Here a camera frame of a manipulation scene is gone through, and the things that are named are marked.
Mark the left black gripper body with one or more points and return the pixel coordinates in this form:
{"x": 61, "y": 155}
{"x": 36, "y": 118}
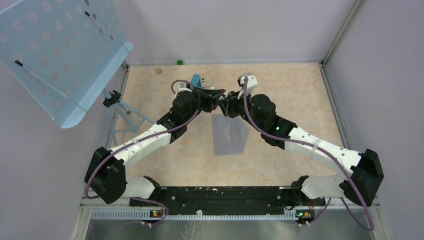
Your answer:
{"x": 203, "y": 101}

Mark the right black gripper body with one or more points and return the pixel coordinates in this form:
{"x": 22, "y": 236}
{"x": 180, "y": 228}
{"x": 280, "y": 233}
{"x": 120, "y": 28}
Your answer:
{"x": 235, "y": 107}

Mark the colourful toy block assembly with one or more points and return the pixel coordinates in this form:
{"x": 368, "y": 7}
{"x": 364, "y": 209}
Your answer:
{"x": 201, "y": 81}

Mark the grey envelope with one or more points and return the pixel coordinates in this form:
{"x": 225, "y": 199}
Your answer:
{"x": 229, "y": 135}

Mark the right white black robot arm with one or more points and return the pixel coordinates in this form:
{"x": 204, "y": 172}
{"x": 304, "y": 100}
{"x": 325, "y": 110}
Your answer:
{"x": 359, "y": 175}

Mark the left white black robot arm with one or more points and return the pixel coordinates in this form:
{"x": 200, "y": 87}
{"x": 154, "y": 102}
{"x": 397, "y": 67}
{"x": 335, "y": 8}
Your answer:
{"x": 107, "y": 173}

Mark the small tan wooden piece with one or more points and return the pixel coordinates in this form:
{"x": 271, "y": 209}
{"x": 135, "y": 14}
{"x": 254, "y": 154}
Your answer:
{"x": 159, "y": 71}

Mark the light blue perforated music stand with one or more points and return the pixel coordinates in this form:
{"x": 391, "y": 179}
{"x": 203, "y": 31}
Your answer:
{"x": 64, "y": 54}

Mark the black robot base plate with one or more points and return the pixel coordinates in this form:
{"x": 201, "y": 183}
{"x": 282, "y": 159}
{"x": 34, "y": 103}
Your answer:
{"x": 227, "y": 200}

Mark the white slotted cable duct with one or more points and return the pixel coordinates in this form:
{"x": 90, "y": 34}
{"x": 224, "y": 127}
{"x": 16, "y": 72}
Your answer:
{"x": 147, "y": 215}

